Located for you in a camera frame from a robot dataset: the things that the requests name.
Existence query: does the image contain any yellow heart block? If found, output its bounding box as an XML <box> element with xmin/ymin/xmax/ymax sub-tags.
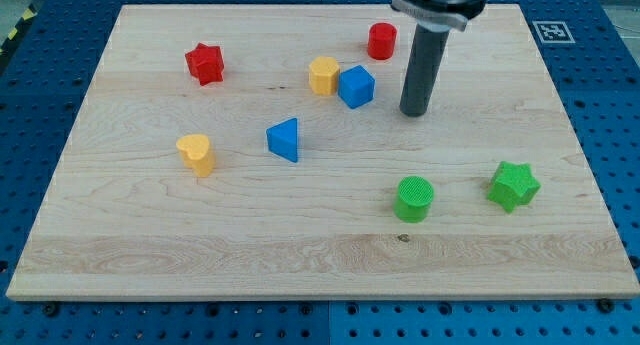
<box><xmin>176</xmin><ymin>134</ymin><xmax>215</xmax><ymax>177</ymax></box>

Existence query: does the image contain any red cylinder block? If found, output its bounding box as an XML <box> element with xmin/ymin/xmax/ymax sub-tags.
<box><xmin>367</xmin><ymin>22</ymin><xmax>397</xmax><ymax>60</ymax></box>

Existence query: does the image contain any green cylinder block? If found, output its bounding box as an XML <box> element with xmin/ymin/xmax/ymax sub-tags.
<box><xmin>393</xmin><ymin>176</ymin><xmax>435</xmax><ymax>223</ymax></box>

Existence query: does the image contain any grey robot arm flange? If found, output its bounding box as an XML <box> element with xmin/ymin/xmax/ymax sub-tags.
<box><xmin>390</xmin><ymin>0</ymin><xmax>487</xmax><ymax>32</ymax></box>

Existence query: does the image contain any green star block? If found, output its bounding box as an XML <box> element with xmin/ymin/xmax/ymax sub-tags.
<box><xmin>487</xmin><ymin>161</ymin><xmax>541</xmax><ymax>213</ymax></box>

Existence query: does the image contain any white fiducial marker tag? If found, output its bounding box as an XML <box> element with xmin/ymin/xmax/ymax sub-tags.
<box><xmin>533</xmin><ymin>20</ymin><xmax>575</xmax><ymax>44</ymax></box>

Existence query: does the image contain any red star block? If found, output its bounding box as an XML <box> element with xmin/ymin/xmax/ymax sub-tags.
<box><xmin>185</xmin><ymin>43</ymin><xmax>224</xmax><ymax>86</ymax></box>

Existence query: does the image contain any blue cube block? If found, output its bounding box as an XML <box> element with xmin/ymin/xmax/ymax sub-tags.
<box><xmin>338</xmin><ymin>65</ymin><xmax>375</xmax><ymax>109</ymax></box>

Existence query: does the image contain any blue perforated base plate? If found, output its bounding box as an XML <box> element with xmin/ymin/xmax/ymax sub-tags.
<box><xmin>1</xmin><ymin>0</ymin><xmax>639</xmax><ymax>344</ymax></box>

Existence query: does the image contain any blue triangle block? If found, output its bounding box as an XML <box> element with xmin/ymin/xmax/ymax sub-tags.
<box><xmin>266</xmin><ymin>118</ymin><xmax>299</xmax><ymax>163</ymax></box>

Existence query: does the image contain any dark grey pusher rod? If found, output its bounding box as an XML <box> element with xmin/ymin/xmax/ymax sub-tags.
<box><xmin>399</xmin><ymin>25</ymin><xmax>449</xmax><ymax>117</ymax></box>

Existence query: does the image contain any yellow hexagon block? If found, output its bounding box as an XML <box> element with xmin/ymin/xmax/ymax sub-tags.
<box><xmin>308</xmin><ymin>56</ymin><xmax>340</xmax><ymax>96</ymax></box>

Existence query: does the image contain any light wooden board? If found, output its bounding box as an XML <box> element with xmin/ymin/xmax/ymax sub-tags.
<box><xmin>7</xmin><ymin>4</ymin><xmax>639</xmax><ymax>301</ymax></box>

